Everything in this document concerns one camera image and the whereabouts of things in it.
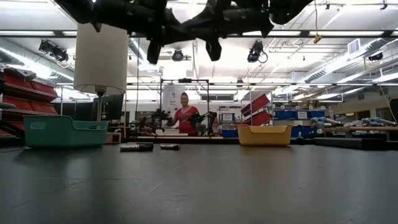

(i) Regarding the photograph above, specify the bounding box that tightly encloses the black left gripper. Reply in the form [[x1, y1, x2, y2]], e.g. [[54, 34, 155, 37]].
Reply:
[[133, 0, 200, 65]]

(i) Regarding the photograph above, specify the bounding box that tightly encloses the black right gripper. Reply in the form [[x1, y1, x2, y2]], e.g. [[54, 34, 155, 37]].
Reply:
[[183, 0, 274, 62]]

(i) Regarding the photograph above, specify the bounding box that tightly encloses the white cylindrical tank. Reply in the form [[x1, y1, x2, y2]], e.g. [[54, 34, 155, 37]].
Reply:
[[162, 84, 187, 108]]

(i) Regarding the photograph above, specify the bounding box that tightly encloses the white shade wooden base lamp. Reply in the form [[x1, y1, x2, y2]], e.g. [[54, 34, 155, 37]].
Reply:
[[73, 23, 130, 144]]

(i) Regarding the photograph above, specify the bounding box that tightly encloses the person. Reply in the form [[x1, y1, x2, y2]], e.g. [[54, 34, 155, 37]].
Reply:
[[167, 91, 200, 136]]

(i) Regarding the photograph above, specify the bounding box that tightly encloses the black monitor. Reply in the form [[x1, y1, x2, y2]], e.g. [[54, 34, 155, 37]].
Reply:
[[92, 94, 125, 121]]

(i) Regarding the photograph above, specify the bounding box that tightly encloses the blue storage bin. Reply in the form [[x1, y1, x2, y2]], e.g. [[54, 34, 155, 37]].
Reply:
[[290, 126, 318, 139], [221, 129, 239, 139]]

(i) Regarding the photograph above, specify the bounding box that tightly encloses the yellow plastic bin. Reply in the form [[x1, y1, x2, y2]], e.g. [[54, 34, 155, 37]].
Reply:
[[236, 124, 293, 147]]

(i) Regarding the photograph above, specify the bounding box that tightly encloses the blue bin shelf row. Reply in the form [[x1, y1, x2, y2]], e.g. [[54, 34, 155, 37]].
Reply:
[[273, 109, 326, 121]]

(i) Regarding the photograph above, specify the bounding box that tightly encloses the white ceiling vent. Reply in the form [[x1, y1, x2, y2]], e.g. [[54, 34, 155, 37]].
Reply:
[[347, 39, 361, 55]]

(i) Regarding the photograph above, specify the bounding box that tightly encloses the grey rolled material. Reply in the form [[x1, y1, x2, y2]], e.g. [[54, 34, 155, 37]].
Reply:
[[361, 116, 397, 127], [310, 116, 342, 127]]

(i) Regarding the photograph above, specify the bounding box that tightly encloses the teal plastic bin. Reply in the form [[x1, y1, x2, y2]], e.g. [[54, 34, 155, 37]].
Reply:
[[22, 114, 109, 148]]

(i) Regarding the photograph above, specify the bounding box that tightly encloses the red storage bin rack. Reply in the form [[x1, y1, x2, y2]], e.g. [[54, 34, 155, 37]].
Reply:
[[0, 67, 60, 138]]

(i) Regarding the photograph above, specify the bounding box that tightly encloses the wooden workbench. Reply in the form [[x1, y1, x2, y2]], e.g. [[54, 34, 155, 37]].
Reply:
[[323, 126, 398, 133]]

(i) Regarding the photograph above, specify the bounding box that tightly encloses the black ceiling camera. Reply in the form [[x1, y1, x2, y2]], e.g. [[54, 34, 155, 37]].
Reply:
[[171, 49, 185, 62], [38, 39, 70, 63], [247, 40, 269, 65]]

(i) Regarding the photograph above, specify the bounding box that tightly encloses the black metal frame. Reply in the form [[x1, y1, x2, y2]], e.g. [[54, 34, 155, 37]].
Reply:
[[159, 78, 210, 138]]

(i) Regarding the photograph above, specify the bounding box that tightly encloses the black ceiling light rail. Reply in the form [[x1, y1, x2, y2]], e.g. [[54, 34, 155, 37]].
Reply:
[[0, 29, 398, 39]]

